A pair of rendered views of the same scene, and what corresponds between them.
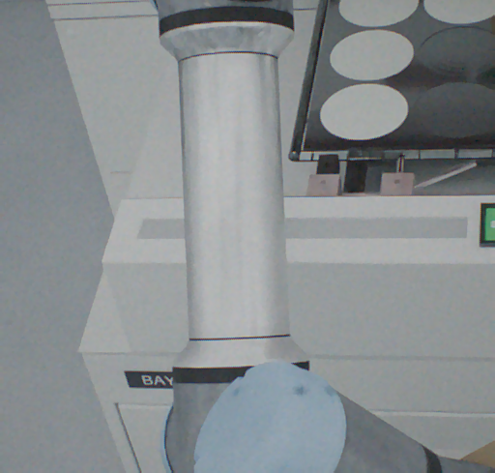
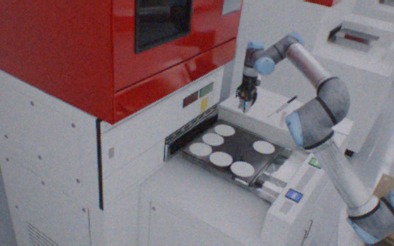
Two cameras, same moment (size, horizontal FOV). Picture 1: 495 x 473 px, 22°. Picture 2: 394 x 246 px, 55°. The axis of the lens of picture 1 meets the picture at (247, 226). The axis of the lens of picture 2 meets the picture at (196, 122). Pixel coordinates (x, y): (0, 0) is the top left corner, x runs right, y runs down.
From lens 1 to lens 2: 158 cm
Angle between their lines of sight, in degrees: 60
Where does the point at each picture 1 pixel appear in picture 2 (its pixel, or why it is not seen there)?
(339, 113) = (240, 172)
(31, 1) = not seen: outside the picture
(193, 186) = (346, 172)
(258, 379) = not seen: outside the picture
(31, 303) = not seen: outside the picture
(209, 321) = (366, 196)
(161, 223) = (281, 208)
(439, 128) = (258, 162)
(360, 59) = (221, 161)
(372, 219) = (301, 178)
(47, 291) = not seen: outside the picture
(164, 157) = (204, 214)
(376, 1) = (199, 149)
